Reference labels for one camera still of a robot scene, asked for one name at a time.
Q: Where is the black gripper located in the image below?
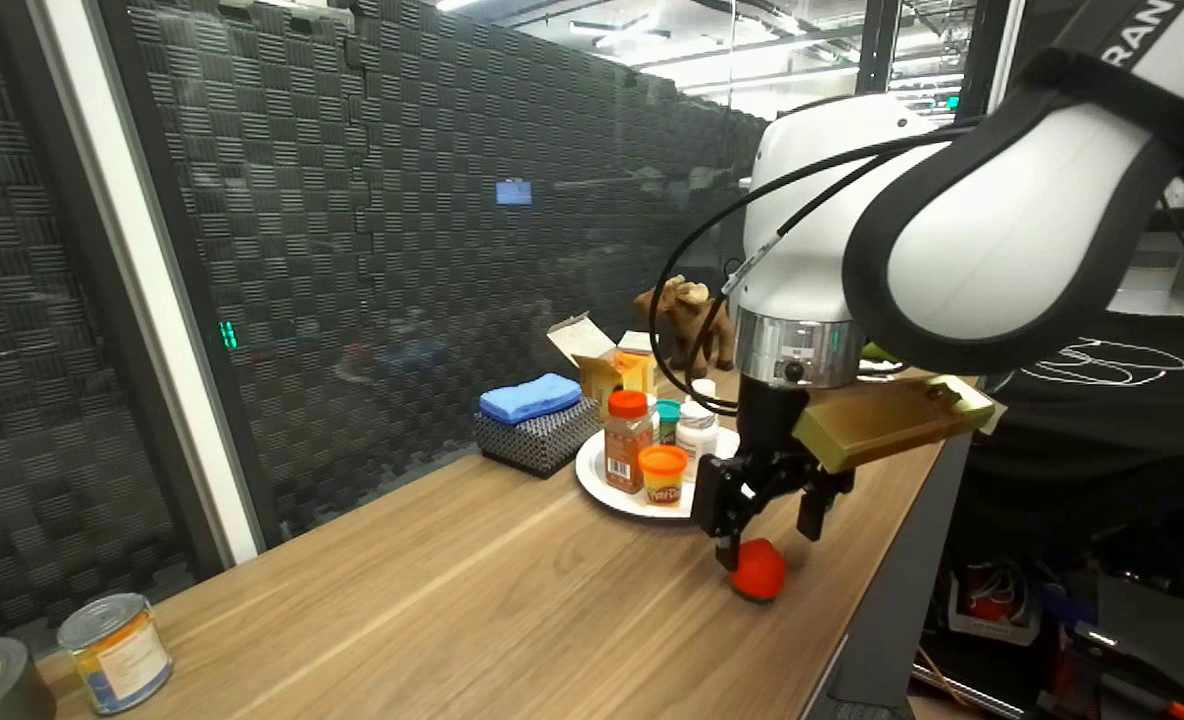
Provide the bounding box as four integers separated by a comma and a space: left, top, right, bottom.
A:
690, 375, 861, 575

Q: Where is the orange ball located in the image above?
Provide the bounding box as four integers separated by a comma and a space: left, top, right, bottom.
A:
729, 535, 794, 609

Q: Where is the yellow putty tub orange lid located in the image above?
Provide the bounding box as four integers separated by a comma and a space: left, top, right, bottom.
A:
634, 440, 692, 507

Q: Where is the green putty tub teal lid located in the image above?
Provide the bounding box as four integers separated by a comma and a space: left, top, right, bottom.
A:
654, 398, 690, 450

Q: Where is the brown spice bottle orange lid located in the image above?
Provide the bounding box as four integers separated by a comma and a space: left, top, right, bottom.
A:
602, 388, 660, 498

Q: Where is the white paper plate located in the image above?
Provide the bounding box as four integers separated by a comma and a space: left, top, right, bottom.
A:
572, 415, 743, 524

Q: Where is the yellow cardboard box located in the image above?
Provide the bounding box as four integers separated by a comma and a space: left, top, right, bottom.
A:
543, 311, 664, 412

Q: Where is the black side table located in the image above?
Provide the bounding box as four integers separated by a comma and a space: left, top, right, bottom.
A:
947, 311, 1184, 535

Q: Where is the labelled tin can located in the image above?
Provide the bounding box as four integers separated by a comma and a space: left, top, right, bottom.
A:
58, 588, 181, 716

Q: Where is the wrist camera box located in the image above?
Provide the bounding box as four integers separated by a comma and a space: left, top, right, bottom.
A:
789, 373, 1012, 479

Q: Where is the white cable coil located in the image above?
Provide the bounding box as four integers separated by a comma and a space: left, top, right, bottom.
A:
1016, 334, 1184, 394

